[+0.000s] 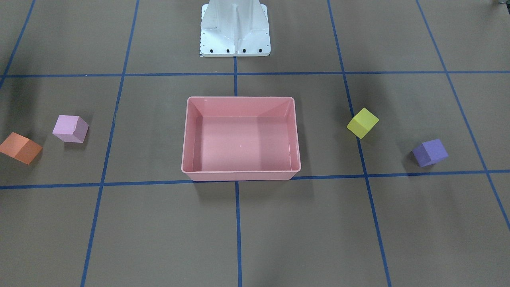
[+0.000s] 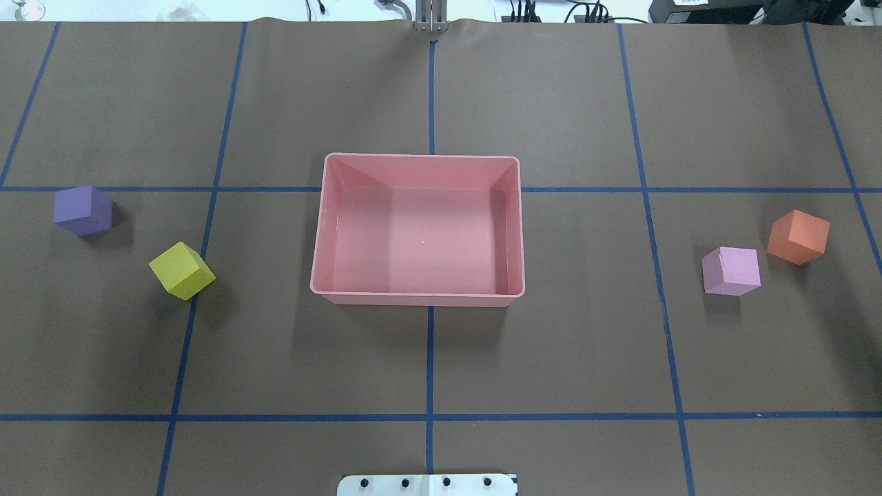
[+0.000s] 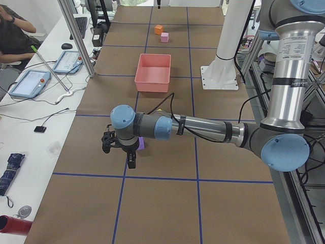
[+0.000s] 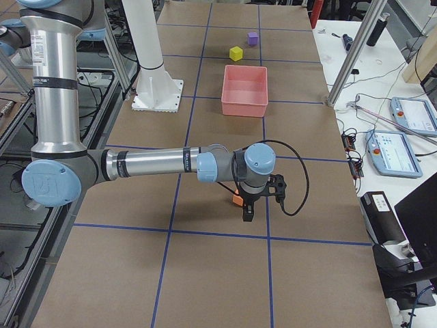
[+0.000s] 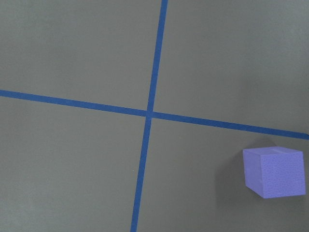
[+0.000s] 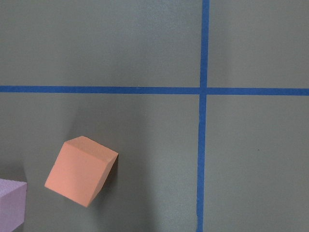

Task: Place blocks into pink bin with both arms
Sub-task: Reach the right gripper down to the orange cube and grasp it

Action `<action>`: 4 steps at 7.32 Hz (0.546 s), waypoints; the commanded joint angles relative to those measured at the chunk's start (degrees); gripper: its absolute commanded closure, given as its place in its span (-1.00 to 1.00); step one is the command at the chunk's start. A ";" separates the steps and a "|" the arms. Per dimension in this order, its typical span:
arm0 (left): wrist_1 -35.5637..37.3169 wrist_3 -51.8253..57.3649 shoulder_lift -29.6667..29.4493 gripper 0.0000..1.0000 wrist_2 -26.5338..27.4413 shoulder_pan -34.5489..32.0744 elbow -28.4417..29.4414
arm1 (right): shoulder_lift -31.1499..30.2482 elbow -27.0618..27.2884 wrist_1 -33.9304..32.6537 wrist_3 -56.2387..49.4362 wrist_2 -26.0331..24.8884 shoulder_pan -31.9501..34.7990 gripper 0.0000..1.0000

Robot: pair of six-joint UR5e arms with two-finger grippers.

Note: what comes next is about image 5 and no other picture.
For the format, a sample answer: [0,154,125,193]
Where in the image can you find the purple foam block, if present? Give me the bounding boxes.
[242,146,306,199]

